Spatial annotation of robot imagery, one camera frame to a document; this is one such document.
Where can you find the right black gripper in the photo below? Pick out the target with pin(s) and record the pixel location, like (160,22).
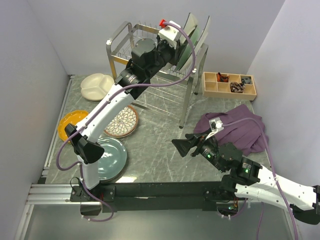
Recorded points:
(182,145)

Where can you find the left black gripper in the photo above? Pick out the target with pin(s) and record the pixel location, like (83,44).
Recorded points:
(176,53)

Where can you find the cream square plate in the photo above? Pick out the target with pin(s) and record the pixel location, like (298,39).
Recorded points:
(189,26)

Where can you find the floral patterned plate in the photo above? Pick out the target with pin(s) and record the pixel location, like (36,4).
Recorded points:
(121,127)
(128,112)

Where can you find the dark teal round plate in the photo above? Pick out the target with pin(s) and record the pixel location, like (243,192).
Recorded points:
(114,157)

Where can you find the cream divided plate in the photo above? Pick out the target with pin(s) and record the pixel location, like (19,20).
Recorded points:
(96,86)

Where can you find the orange dotted scalloped plate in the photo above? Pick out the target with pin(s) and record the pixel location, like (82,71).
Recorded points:
(70,118)

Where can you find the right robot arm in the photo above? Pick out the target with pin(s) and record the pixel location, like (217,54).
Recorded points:
(245,178)

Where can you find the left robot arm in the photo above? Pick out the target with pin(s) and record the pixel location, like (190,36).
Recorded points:
(148,57)

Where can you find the steel dish rack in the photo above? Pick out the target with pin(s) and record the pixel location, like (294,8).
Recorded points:
(172,101)

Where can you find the white square plate black rim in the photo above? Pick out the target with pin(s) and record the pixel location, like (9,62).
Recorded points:
(198,45)

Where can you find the light green plate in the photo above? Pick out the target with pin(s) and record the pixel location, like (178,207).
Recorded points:
(194,36)

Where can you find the wooden compartment tray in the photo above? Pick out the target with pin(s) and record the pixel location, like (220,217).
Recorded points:
(212,88)

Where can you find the black base beam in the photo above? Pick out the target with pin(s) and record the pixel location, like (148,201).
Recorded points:
(151,196)

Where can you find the purple cloth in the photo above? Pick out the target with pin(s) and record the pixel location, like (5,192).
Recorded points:
(245,136)

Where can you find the orange black item in tray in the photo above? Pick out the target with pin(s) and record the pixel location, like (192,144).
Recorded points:
(223,77)

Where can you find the patterned cloth item in tray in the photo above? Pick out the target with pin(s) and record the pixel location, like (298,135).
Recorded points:
(236,87)

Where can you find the grey item in tray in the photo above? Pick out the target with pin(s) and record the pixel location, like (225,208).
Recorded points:
(246,80)

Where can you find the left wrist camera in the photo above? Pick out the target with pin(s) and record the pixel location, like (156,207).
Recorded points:
(168,33)

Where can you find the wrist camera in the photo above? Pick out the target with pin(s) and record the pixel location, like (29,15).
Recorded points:
(216,126)
(168,33)

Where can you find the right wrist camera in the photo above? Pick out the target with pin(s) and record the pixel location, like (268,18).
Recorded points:
(216,126)

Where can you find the aluminium rail frame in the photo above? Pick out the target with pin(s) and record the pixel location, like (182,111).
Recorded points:
(42,194)

